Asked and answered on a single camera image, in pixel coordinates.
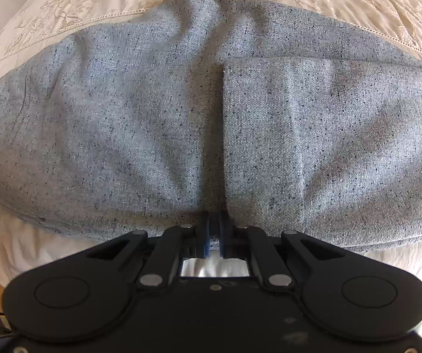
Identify cream embroidered bedspread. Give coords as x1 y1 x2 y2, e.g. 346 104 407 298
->
0 0 422 291

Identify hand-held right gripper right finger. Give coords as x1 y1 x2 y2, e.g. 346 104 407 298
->
216 211 345 290

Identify grey speckled pants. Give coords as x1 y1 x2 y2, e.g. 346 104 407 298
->
0 0 422 252

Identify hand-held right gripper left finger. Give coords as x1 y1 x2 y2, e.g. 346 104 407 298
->
89 211 215 290

